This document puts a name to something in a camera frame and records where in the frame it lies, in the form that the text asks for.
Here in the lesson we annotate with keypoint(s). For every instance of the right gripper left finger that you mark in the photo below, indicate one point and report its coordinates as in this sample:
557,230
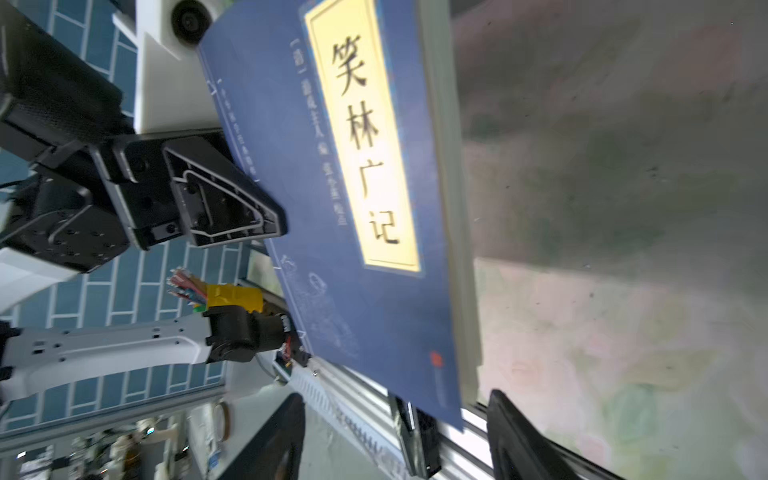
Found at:
275,451

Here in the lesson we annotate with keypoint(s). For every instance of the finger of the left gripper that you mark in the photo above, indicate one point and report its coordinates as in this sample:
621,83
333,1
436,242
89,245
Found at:
218,204

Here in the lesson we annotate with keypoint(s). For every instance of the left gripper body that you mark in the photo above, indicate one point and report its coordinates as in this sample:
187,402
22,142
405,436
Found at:
137,181

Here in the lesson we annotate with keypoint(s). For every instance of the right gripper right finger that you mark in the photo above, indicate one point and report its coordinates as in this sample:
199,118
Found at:
518,450

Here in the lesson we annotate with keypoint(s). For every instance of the blue book yellow label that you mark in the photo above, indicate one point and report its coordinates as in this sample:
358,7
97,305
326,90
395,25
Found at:
346,114

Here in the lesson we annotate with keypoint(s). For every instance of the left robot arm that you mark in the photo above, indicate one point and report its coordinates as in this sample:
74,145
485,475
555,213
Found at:
97,188

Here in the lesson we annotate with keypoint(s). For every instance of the yellow pen holder cup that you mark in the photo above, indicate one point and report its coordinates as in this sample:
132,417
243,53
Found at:
201,295

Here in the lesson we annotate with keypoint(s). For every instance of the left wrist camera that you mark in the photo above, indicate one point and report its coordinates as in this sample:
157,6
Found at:
171,93

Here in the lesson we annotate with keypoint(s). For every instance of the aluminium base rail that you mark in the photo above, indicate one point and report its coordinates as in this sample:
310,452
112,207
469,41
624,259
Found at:
357,409

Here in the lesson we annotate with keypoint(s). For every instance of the black clip on rail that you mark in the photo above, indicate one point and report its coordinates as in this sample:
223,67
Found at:
418,436

